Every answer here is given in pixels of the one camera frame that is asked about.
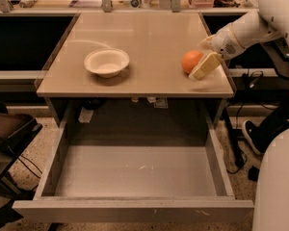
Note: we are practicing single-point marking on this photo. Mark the grey cabinet with glossy top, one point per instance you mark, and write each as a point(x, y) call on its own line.
point(155, 43)

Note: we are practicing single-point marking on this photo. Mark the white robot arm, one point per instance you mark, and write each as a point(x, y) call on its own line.
point(271, 137)

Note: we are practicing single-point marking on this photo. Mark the orange fruit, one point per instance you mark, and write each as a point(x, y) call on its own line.
point(190, 60)

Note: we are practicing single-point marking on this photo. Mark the white paper bowl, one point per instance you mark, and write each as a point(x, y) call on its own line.
point(107, 62)

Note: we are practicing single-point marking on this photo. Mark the grey open top drawer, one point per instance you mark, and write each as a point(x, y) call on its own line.
point(157, 168)

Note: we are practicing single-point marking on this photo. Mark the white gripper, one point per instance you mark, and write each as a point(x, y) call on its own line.
point(223, 43)

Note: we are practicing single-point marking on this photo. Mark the black and white shoe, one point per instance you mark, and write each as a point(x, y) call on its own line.
point(257, 138)

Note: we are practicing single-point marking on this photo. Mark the black tray on side table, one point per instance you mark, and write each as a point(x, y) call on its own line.
point(15, 129)

